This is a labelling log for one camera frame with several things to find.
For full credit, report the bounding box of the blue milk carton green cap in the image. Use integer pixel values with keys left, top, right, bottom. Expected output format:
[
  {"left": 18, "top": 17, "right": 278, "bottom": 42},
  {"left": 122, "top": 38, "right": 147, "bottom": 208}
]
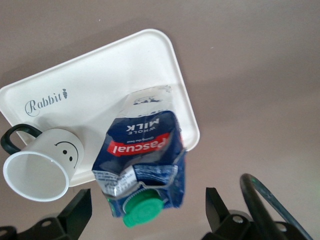
[{"left": 91, "top": 84, "right": 188, "bottom": 229}]

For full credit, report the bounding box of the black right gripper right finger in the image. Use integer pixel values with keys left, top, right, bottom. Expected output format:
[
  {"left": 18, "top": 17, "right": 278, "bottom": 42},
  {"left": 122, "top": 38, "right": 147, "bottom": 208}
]
[{"left": 203, "top": 186, "right": 252, "bottom": 240}]

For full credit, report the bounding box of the white smiley mug black handle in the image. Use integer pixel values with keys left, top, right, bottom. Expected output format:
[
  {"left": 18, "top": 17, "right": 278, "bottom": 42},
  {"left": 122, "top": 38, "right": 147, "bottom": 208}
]
[{"left": 0, "top": 123, "right": 85, "bottom": 203}]

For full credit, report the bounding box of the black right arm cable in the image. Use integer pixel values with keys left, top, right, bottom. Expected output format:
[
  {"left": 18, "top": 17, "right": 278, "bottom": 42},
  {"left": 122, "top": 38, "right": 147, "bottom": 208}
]
[{"left": 239, "top": 173, "right": 315, "bottom": 240}]

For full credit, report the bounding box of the cream rabbit print tray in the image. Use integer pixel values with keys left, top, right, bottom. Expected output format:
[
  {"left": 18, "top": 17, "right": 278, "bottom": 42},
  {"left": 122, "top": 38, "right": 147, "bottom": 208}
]
[{"left": 0, "top": 28, "right": 201, "bottom": 188}]

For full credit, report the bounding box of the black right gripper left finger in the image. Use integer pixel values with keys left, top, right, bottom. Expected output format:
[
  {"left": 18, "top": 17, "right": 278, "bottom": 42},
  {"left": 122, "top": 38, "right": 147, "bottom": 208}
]
[{"left": 32, "top": 188, "right": 93, "bottom": 240}]

